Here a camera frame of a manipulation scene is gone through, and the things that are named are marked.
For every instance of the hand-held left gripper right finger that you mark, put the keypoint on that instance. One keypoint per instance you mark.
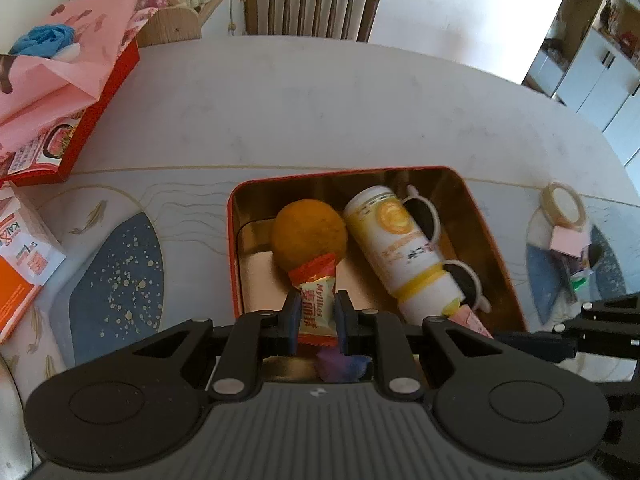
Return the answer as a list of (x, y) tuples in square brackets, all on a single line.
[(342, 327)]

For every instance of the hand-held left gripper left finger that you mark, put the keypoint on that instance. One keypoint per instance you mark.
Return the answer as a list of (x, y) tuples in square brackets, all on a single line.
[(292, 327)]

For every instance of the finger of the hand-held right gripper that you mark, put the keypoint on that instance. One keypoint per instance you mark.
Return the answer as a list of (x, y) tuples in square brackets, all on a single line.
[(545, 346), (612, 312)]

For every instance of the orange candy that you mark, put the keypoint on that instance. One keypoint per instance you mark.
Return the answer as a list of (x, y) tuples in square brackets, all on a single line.
[(316, 300)]

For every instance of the purple toy figure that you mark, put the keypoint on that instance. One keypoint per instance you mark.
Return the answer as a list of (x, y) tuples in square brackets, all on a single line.
[(345, 367)]

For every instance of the green plastic clip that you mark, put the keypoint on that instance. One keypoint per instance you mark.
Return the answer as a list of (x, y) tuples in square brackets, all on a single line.
[(580, 280)]

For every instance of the pink candy packet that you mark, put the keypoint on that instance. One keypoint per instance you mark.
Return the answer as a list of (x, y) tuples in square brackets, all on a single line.
[(470, 321)]

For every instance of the pink sticky note block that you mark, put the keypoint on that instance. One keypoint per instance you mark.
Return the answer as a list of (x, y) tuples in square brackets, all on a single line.
[(567, 241)]

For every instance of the orange fruit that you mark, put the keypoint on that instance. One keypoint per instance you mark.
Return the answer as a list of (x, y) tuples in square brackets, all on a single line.
[(310, 232)]

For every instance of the yellow and white bottle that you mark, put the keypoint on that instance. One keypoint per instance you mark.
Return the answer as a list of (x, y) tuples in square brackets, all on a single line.
[(400, 250)]

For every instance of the red tin box gold interior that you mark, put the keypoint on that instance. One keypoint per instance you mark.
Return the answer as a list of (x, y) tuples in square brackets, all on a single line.
[(480, 240)]

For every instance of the white-rimmed sunglasses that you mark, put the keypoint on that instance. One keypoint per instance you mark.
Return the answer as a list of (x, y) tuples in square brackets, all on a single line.
[(425, 217)]

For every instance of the round blue white placemat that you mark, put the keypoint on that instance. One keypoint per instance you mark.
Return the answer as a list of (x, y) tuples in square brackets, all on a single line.
[(542, 270), (115, 280)]

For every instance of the clear tape roll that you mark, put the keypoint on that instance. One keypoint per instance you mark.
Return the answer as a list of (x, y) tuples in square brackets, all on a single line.
[(550, 205)]

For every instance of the orange and white carton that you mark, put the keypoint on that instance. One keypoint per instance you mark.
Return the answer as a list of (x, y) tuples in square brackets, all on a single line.
[(25, 270)]

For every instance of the red cardboard box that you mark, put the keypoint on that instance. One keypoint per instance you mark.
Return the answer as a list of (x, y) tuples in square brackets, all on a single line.
[(100, 110)]

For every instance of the wooden chair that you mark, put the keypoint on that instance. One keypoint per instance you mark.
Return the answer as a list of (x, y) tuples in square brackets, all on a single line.
[(310, 5)]

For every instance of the white side cabinet wooden top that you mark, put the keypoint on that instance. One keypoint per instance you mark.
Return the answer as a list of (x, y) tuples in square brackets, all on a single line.
[(175, 25)]

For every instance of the pink paper bag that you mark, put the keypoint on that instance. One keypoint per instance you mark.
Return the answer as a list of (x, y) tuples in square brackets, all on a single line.
[(65, 75)]

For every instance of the blue cloth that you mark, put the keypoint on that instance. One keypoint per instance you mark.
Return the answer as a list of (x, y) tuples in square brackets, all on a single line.
[(42, 41)]

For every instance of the large white wall cabinet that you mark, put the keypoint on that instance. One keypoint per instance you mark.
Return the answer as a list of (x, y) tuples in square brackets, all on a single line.
[(595, 75)]

